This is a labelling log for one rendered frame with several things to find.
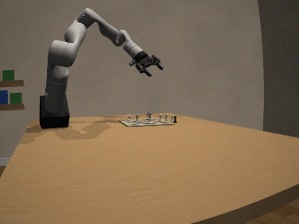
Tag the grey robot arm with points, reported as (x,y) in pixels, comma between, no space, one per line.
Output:
(64,54)

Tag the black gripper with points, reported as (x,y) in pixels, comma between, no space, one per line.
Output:
(145,61)

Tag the black and cream chessboard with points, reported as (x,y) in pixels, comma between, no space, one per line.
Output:
(144,122)

